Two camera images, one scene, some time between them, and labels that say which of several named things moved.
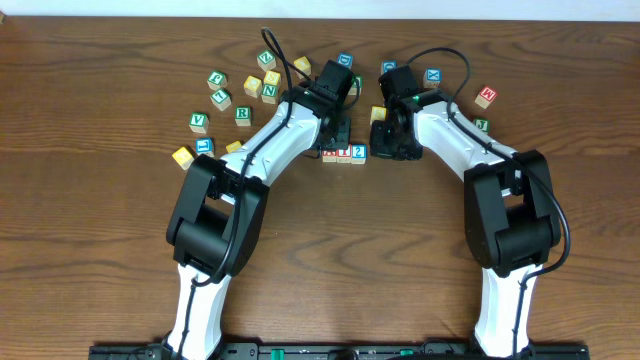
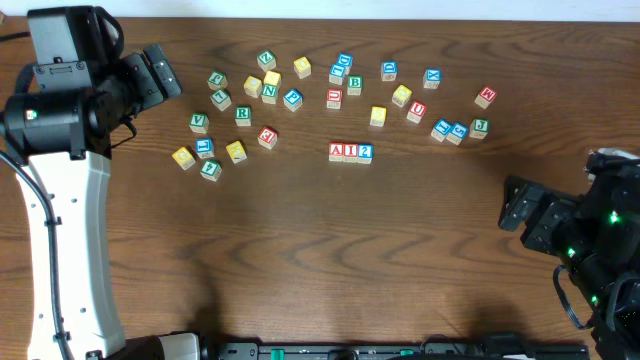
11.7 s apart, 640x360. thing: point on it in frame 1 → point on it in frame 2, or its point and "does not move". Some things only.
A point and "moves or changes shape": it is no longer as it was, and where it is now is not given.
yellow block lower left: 233,146 does not move
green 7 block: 222,98 does not move
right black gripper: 379,148 → 555,205
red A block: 330,155 moves or changes shape
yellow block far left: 183,158 does not move
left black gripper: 345,138 → 148,94
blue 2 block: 359,153 moves or changes shape
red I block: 344,155 moves or changes shape
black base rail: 338,352 does not move
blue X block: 432,78 does not move
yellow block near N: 252,86 does not move
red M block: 485,97 does not move
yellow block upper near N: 271,78 does not move
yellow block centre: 378,113 does not move
